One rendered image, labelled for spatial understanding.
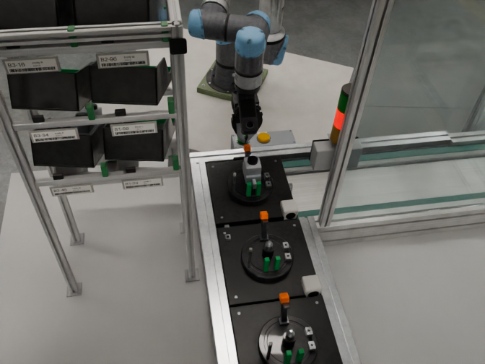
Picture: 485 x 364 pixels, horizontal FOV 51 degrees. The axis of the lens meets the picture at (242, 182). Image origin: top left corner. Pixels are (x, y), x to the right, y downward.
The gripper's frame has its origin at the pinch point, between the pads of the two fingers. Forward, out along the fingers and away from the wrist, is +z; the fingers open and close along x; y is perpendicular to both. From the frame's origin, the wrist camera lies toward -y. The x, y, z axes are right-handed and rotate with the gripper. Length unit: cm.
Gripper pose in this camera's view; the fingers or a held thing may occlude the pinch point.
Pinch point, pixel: (245, 141)
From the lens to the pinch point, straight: 152.3
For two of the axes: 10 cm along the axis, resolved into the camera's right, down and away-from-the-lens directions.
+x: -9.9, 1.0, -1.4
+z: -0.4, 6.6, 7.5
